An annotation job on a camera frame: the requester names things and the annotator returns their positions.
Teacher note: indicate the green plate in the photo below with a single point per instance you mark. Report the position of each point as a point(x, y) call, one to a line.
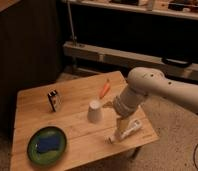
point(50, 157)

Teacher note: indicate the metal vertical pole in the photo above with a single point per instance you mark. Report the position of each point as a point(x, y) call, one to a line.
point(71, 23)

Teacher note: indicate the white bottle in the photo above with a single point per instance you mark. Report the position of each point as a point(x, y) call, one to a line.
point(133, 127)

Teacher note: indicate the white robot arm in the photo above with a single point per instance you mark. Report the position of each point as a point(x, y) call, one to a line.
point(141, 82)

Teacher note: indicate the blue sponge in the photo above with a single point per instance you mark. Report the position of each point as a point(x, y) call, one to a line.
point(46, 144)

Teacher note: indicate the orange carrot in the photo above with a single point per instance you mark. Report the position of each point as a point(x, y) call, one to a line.
point(105, 89)

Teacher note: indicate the white upside-down cup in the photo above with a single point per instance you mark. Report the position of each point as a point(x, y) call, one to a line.
point(94, 112)

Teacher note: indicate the small black white box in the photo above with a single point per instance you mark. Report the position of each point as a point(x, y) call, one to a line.
point(55, 100)

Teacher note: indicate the black handle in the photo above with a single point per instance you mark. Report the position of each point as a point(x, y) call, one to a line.
point(181, 64)

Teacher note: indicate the grey metal shelf beam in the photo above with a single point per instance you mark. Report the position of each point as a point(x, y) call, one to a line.
point(127, 59)

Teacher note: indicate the wooden table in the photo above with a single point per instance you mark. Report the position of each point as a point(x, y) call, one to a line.
point(86, 142)

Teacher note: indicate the upper shelf with items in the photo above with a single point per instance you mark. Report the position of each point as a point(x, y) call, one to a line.
point(185, 9)

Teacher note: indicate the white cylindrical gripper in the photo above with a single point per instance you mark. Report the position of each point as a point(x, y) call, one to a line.
point(125, 104)

